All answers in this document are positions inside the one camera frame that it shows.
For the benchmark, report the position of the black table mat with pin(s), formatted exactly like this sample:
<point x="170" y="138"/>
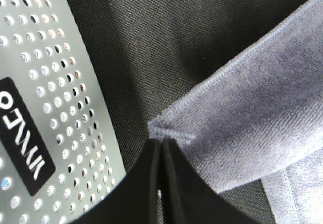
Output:
<point x="147" y="54"/>

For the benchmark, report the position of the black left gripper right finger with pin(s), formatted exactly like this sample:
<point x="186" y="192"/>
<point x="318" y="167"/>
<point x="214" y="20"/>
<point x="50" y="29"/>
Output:
<point x="185" y="195"/>

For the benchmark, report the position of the grey towel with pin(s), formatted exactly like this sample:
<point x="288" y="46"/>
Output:
<point x="259" y="117"/>

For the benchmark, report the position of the grey perforated laundry basket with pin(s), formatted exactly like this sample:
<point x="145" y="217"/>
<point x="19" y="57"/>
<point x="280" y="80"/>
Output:
<point x="59" y="152"/>

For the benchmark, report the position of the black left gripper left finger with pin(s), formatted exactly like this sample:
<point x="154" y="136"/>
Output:
<point x="134" y="199"/>

